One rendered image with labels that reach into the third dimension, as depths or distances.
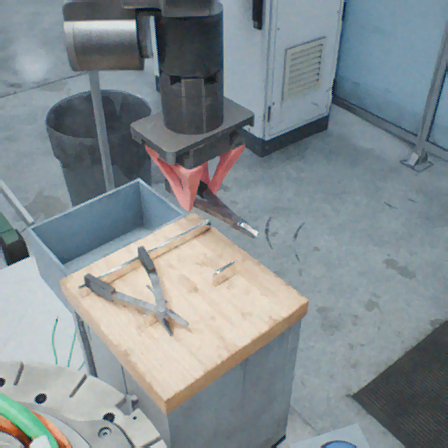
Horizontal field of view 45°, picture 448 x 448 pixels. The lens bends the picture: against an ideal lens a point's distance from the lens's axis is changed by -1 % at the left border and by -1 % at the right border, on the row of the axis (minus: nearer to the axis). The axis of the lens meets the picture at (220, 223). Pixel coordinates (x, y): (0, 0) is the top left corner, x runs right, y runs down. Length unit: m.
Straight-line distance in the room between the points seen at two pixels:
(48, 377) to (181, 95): 0.27
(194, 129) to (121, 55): 0.09
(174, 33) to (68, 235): 0.37
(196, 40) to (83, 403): 0.31
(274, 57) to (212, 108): 2.09
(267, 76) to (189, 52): 2.15
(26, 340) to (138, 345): 0.44
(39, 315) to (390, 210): 1.85
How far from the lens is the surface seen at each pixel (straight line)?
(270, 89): 2.62
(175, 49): 0.46
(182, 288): 0.60
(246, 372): 0.60
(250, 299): 0.59
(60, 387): 0.50
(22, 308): 1.02
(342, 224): 2.42
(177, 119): 0.49
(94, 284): 0.58
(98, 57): 0.47
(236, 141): 0.52
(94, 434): 0.47
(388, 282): 2.20
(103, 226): 0.77
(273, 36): 2.52
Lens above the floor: 1.50
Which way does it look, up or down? 39 degrees down
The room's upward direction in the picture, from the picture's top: straight up
